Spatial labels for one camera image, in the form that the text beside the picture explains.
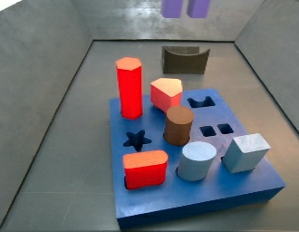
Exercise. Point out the brown cylinder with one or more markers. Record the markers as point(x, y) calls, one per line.
point(179, 118)

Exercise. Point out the black curved stand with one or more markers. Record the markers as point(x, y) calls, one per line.
point(184, 59)

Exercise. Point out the purple double-square block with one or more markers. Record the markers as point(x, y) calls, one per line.
point(198, 8)

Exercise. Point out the blue shape sorter board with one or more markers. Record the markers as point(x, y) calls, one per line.
point(219, 171)

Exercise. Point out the red pentagonal prism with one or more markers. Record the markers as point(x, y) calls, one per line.
point(166, 93)

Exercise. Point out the red rounded block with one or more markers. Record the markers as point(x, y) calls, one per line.
point(144, 169)

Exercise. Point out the light blue cylinder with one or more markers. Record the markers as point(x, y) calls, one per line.
point(198, 155)

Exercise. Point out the tall red hexagonal prism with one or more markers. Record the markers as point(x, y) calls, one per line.
point(130, 79)

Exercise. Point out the light blue rectangular block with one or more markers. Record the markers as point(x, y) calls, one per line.
point(246, 152)

